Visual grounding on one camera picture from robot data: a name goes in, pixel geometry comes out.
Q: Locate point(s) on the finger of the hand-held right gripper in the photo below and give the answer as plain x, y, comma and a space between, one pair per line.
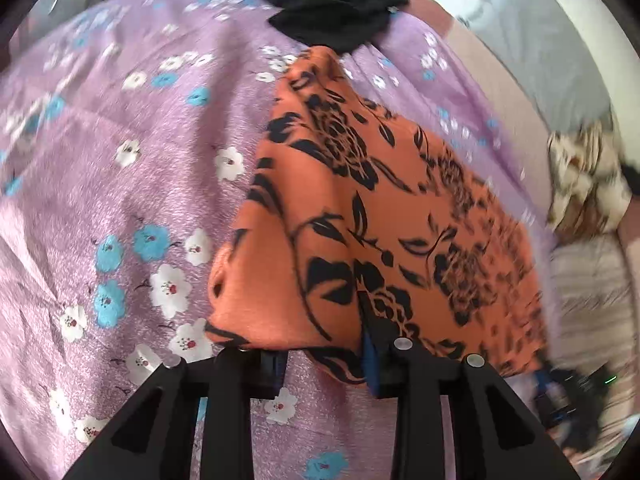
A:
546, 390

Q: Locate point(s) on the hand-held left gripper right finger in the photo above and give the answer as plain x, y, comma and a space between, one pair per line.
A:
371, 362

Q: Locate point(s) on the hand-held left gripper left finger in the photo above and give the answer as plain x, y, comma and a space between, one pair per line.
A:
272, 370

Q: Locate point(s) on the orange black floral shirt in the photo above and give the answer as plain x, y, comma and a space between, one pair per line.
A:
350, 185

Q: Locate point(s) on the striped floral pillow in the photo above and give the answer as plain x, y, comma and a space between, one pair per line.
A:
590, 300

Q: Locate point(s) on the cream brown patterned blanket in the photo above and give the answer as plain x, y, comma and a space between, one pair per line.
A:
585, 185

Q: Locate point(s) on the purple floral bed sheet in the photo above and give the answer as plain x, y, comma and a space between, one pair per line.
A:
125, 160

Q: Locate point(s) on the grey pillow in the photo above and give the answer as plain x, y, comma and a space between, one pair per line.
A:
540, 60

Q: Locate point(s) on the black crumpled garment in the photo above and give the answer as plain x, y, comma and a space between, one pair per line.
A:
330, 0

